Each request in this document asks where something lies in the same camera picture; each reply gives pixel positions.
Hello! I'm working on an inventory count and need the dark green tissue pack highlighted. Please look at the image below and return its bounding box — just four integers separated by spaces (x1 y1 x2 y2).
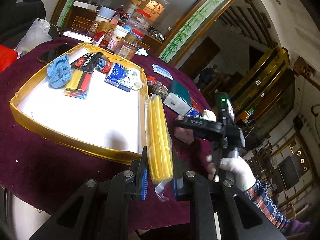
163 81 192 117

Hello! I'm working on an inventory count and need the flat white box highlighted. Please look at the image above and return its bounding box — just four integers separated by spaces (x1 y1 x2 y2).
63 31 91 42

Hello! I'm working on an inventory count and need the red bag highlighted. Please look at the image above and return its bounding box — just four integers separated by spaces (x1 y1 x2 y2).
0 44 18 72

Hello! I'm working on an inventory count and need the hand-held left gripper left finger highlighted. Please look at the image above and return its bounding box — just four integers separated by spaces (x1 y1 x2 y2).
29 146 150 240

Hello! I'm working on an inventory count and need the blue white wipes packet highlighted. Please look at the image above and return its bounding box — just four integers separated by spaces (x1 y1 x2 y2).
152 64 173 80

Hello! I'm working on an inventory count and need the floral print tissue pack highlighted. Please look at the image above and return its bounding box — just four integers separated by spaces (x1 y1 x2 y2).
104 63 140 92

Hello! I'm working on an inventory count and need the light blue bowl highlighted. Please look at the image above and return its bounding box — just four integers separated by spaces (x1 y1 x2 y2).
98 6 116 20

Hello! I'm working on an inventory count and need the red lid plastic jar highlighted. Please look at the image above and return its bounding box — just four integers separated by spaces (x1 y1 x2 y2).
132 8 152 27

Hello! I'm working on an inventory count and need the white towel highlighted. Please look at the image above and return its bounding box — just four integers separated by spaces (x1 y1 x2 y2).
201 109 217 121

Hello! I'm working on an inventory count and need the brown label snack jar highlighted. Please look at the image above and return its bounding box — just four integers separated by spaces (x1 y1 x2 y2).
117 37 140 60

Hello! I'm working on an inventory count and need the black red glove package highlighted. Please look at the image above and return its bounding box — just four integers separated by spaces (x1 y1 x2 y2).
70 52 103 73

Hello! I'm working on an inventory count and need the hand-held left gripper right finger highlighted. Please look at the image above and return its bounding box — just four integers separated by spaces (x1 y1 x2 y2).
173 170 288 240

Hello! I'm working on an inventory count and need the yellow red black sponge pack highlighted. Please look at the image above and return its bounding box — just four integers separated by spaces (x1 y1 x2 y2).
64 69 92 100

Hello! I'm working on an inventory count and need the black phone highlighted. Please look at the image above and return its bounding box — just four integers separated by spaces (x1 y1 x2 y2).
37 44 75 64

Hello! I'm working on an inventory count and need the steel wool scrubber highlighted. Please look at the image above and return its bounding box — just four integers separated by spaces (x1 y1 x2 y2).
149 81 168 97

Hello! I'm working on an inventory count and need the white lid jar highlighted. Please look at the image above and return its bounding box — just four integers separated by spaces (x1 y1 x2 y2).
108 25 130 53

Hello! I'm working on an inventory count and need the pink tissue pack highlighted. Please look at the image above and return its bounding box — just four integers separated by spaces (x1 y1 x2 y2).
174 126 194 144

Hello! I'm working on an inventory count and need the white plastic bag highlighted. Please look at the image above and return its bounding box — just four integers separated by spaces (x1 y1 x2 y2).
15 18 53 55

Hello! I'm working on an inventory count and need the person's right forearm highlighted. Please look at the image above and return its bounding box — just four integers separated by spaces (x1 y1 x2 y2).
244 179 297 235

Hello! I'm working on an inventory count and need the blue knitted cloth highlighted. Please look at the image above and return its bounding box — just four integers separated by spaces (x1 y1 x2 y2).
47 54 73 88

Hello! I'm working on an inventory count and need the gold-rimmed white tray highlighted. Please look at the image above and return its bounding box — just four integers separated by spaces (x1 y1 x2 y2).
9 42 150 165

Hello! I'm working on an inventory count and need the clear jar with blue label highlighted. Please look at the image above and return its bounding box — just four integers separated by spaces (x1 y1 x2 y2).
124 17 148 42

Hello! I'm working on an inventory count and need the red carton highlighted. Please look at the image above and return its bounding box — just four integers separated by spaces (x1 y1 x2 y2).
93 21 113 47

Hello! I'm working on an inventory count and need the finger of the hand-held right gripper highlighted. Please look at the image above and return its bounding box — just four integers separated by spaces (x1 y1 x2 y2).
174 119 223 142

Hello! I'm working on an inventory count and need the dark jacket on bannister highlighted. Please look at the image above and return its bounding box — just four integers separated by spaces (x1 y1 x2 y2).
197 65 218 90

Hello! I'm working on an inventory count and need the red white small packet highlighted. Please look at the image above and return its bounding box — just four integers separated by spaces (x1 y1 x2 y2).
101 61 113 74

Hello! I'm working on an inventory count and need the bamboo wall poster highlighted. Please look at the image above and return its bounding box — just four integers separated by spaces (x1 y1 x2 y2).
160 0 235 60

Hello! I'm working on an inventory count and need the blue white packaged cloth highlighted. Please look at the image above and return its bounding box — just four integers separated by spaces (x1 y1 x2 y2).
186 107 200 118

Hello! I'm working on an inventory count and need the person's right hand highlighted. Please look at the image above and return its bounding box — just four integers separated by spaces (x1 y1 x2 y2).
206 155 257 192

